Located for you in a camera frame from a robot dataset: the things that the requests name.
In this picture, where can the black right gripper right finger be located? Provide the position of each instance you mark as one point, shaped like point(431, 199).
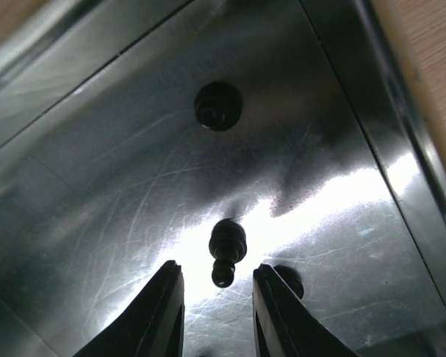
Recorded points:
point(282, 324)

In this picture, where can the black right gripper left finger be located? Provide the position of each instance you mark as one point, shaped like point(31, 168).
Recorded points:
point(152, 324)

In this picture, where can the black chess pawn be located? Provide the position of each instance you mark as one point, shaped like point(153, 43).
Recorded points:
point(227, 245)
point(292, 278)
point(218, 106)

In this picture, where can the gold metal tin tray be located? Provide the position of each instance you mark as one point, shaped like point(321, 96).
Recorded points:
point(336, 168)

